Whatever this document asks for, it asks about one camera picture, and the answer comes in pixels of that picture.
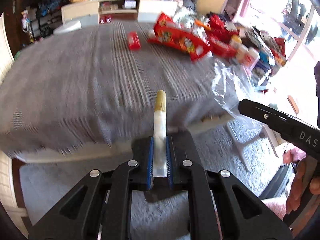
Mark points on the red shoes in cabinet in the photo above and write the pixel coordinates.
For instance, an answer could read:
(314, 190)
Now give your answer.
(104, 19)

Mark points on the white round stool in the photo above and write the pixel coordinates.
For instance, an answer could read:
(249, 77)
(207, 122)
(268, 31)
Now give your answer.
(68, 27)

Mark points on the grey shaggy carpet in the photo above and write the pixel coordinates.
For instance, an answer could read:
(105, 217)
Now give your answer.
(43, 185)

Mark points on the white wooden TV cabinet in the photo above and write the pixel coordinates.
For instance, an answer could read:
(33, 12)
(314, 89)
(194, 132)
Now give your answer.
(91, 12)

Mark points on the clear plastic bag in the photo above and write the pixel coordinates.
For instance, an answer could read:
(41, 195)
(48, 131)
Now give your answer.
(230, 85)

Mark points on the grey plaid tablecloth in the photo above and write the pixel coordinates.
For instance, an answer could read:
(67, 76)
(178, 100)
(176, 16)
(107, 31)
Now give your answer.
(87, 86)

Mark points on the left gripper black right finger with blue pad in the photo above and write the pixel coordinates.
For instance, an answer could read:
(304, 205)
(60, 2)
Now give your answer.
(220, 206)

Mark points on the small red snack packet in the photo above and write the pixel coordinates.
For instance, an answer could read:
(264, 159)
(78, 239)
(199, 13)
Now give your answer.
(133, 41)

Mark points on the white tube with gold cap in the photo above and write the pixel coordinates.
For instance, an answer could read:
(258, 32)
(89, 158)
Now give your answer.
(159, 136)

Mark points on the large red snack bag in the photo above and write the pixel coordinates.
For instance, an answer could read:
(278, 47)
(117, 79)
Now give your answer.
(193, 40)

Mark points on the pile of red snack packages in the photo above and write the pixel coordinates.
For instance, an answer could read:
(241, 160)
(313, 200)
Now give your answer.
(231, 39)

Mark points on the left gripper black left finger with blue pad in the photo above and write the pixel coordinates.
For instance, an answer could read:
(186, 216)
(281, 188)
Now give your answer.
(98, 206)

